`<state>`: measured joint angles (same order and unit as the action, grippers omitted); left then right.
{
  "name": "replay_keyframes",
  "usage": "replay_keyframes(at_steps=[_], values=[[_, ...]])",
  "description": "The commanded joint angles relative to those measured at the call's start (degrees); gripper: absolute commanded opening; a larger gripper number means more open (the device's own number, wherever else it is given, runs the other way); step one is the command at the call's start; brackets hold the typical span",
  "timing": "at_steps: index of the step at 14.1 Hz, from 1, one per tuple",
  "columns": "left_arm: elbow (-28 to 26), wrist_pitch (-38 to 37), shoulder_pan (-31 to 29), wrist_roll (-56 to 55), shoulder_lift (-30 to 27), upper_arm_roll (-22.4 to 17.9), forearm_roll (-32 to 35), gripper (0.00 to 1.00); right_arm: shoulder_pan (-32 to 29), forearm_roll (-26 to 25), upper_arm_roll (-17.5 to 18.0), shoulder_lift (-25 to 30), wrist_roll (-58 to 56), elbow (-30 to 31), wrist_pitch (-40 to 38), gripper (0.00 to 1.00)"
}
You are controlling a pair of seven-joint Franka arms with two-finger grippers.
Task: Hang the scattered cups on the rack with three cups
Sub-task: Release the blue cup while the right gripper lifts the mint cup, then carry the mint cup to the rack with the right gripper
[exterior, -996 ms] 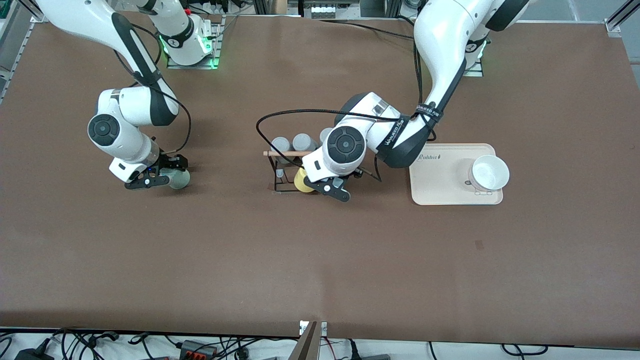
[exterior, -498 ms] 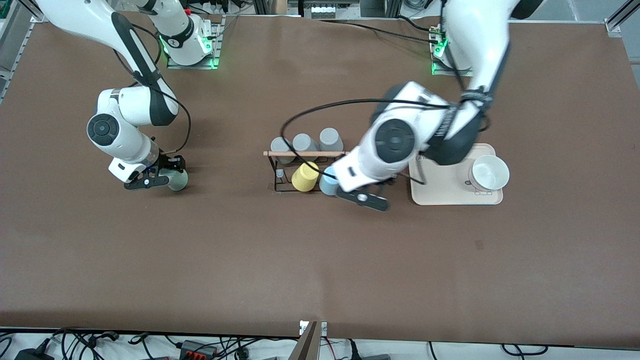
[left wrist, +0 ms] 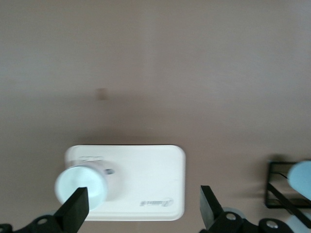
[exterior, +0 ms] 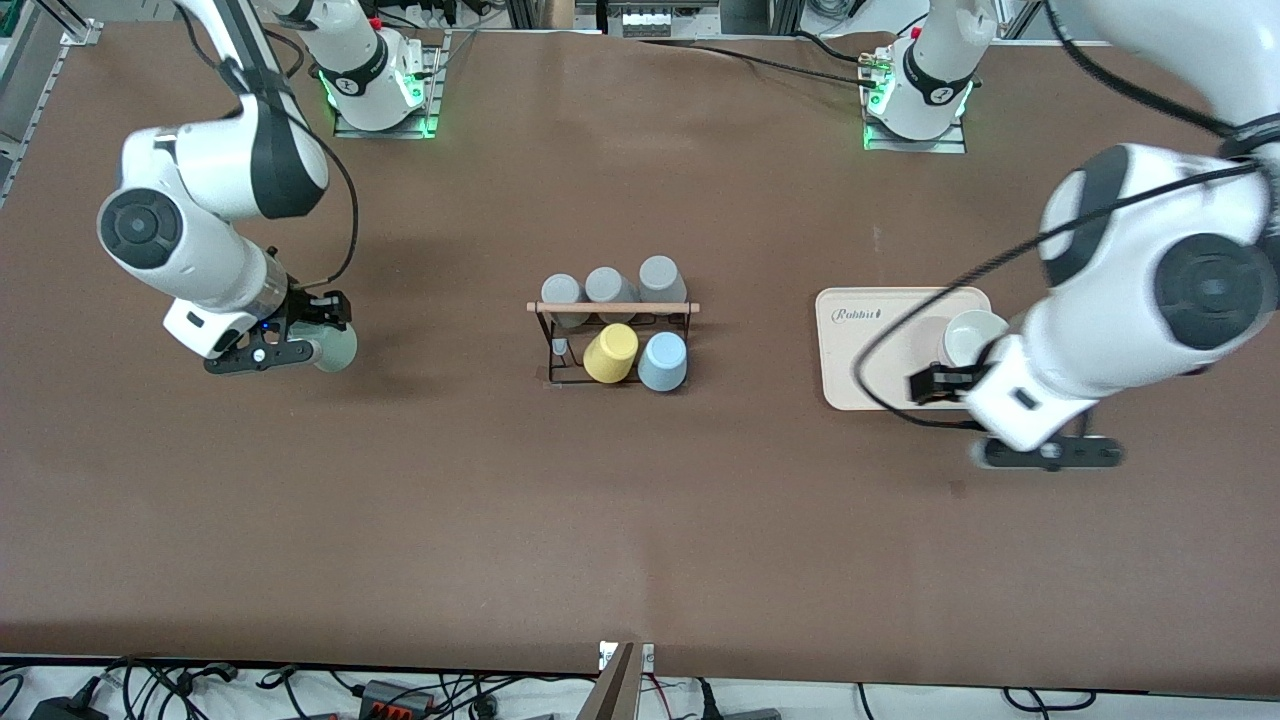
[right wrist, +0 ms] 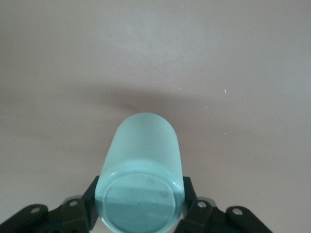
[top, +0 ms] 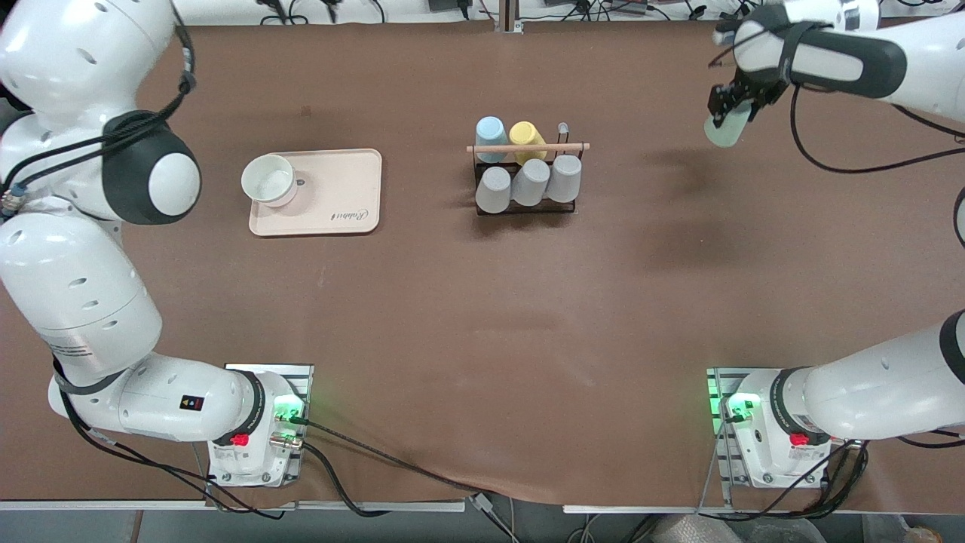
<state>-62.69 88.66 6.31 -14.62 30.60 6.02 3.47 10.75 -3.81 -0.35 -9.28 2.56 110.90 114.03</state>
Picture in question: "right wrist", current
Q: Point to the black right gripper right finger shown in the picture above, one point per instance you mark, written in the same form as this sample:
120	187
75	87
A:
213	218

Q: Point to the mint green cup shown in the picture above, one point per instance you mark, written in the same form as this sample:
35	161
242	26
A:
141	157

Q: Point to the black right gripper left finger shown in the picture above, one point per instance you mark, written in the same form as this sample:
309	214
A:
60	216

